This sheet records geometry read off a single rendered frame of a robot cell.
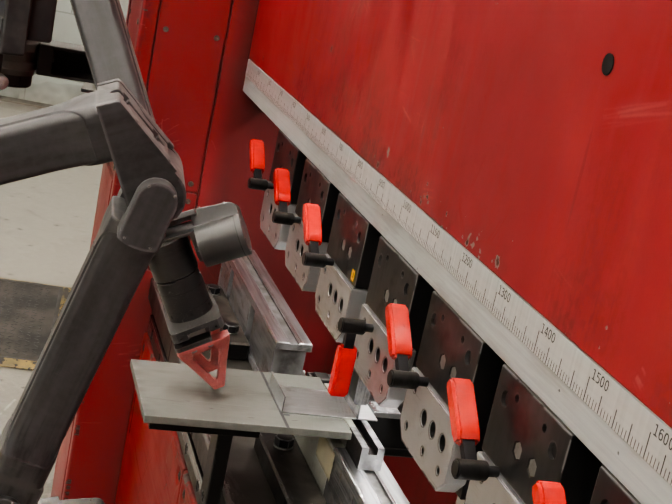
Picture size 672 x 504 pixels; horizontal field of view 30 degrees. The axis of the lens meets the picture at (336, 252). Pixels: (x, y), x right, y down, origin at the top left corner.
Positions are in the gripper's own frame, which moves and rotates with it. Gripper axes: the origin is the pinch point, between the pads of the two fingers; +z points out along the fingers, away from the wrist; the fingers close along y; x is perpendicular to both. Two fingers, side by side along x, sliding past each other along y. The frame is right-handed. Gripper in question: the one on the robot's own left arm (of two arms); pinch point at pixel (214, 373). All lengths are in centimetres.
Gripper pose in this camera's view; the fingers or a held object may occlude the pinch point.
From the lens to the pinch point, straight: 161.7
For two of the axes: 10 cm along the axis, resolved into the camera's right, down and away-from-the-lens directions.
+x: -9.3, 3.5, -1.2
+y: -2.3, -3.2, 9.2
